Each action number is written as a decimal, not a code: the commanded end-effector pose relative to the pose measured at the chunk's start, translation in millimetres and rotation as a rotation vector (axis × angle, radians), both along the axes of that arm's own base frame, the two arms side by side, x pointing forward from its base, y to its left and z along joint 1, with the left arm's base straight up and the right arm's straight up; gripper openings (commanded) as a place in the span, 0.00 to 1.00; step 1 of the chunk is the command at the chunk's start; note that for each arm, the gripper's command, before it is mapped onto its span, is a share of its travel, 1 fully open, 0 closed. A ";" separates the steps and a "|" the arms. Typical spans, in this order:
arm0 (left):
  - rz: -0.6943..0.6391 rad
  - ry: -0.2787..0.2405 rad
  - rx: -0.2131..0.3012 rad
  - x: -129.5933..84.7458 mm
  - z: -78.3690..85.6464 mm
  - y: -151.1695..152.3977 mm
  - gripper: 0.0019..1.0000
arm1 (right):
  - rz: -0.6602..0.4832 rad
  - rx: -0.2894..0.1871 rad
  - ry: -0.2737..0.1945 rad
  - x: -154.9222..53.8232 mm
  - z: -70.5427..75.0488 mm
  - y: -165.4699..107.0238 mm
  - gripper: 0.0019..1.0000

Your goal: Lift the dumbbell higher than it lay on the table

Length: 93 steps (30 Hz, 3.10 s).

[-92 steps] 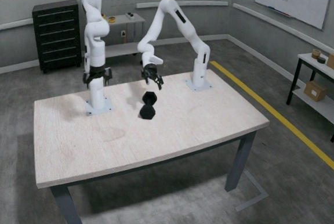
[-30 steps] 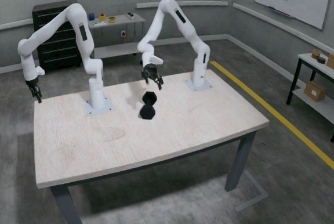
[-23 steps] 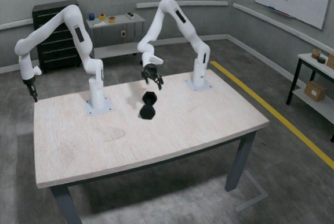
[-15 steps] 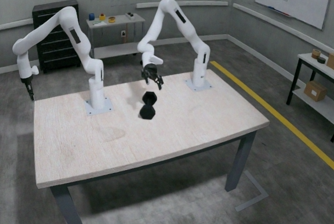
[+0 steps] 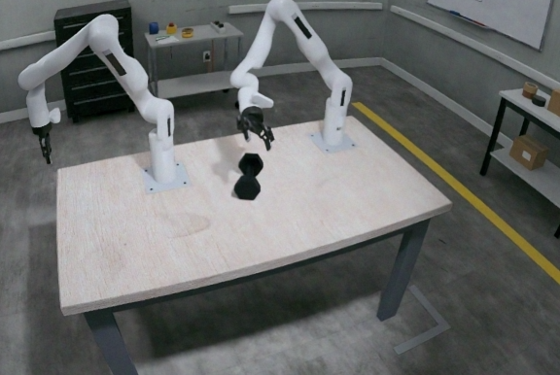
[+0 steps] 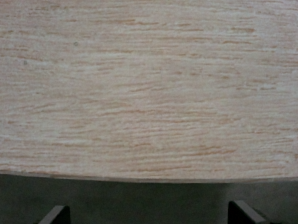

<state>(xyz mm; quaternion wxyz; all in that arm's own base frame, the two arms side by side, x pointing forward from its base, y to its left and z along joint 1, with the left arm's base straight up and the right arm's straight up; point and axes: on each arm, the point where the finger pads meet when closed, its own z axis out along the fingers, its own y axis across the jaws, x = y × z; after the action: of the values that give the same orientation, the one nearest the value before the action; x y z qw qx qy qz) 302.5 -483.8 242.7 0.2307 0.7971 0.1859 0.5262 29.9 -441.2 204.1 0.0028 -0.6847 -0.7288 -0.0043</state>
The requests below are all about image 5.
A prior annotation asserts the black hex dumbbell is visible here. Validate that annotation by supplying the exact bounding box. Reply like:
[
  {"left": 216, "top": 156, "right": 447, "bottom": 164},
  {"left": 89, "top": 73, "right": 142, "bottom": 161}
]
[{"left": 233, "top": 153, "right": 263, "bottom": 201}]

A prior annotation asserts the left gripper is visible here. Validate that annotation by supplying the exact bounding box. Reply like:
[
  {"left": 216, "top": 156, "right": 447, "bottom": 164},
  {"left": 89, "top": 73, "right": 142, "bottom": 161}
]
[{"left": 236, "top": 106, "right": 275, "bottom": 152}]

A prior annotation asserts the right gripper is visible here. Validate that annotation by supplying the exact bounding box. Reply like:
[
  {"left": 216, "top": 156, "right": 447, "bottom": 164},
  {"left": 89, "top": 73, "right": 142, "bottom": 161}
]
[{"left": 31, "top": 122, "right": 52, "bottom": 165}]

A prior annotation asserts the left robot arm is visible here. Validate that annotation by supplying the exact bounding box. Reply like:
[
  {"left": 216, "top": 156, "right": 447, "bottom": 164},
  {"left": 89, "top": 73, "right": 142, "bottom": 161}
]
[{"left": 230, "top": 0, "right": 352, "bottom": 146}]

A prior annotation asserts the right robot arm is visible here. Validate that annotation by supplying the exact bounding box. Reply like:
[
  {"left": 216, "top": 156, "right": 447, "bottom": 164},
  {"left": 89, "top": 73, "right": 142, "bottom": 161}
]
[{"left": 17, "top": 15, "right": 176, "bottom": 184}]

